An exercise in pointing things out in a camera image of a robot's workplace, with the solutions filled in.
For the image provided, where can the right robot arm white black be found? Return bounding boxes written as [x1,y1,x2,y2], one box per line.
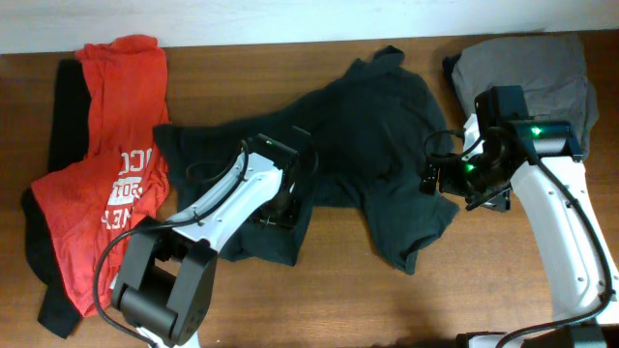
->
[420,86,618,348]

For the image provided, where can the black Nike t-shirt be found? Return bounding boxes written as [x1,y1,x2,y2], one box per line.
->
[153,46,458,274]

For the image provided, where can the red printed t-shirt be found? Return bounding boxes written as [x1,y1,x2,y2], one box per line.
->
[54,35,169,316]

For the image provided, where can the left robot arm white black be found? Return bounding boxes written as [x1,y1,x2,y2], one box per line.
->
[112,133,301,347]

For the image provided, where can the black garment under red shirt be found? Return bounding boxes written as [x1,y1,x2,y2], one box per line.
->
[20,59,91,338]

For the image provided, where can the grey folded shorts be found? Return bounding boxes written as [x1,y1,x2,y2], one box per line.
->
[453,34,600,157]

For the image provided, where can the dark navy folded garment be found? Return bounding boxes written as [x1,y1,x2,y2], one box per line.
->
[441,53,461,96]

